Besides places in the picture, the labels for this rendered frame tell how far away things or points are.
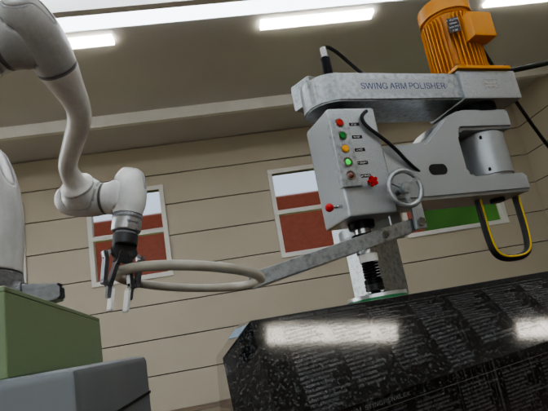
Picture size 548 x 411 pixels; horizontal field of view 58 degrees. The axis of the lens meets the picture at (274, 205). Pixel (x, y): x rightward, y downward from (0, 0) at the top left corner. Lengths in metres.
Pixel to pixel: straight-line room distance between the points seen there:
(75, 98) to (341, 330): 0.91
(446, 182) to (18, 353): 1.71
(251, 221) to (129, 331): 2.43
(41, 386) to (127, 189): 1.10
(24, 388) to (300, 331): 0.93
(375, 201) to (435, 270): 6.51
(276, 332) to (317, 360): 0.14
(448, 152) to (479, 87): 0.35
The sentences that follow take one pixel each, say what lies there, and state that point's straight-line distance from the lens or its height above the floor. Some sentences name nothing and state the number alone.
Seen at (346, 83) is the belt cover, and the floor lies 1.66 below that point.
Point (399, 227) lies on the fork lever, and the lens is 1.90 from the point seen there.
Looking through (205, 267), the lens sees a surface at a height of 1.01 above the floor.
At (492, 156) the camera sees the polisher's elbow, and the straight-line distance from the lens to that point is 2.24.
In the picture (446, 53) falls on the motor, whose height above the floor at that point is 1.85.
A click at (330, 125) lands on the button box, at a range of 1.84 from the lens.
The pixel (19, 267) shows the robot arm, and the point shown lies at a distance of 0.77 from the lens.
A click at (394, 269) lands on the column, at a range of 2.50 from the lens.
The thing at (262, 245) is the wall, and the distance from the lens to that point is 7.74.
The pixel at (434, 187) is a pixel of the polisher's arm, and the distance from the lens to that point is 1.99.
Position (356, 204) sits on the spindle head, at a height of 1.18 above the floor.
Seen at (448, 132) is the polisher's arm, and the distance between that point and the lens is 2.13.
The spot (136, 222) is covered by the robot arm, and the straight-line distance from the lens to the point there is 1.57.
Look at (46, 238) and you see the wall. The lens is 8.24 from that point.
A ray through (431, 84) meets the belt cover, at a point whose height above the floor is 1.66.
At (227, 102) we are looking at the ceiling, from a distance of 7.12.
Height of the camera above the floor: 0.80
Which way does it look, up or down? 14 degrees up
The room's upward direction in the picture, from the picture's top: 10 degrees counter-clockwise
